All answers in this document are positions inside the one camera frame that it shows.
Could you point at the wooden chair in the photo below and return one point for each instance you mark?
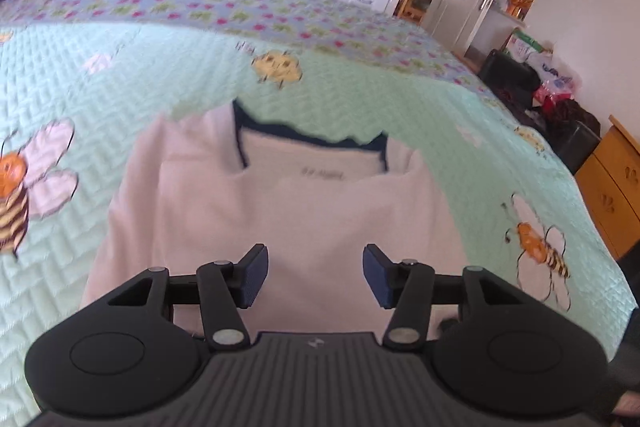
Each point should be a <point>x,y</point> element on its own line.
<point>415,2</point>

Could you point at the white shirt with navy trim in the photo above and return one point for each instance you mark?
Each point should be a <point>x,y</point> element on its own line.
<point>300,217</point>

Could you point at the black bag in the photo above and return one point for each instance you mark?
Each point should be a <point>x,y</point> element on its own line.
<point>577,147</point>

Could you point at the green quilted bee blanket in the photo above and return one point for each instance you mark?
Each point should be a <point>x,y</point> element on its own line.
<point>125,77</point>

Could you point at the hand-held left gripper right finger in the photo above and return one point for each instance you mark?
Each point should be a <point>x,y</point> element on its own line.
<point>376,274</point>

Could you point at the black suitcase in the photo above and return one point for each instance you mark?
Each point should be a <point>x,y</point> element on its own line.
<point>510,79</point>

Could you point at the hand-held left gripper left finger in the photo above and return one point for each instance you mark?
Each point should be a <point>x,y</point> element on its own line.
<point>255,274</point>

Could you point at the white plastic bag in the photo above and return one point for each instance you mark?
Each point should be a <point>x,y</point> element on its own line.
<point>557,74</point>

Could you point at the purple floral bed sheet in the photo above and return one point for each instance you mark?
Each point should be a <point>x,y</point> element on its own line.
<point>200,4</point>

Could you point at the wooden desk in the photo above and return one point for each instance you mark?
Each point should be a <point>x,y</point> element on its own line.
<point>615,187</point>

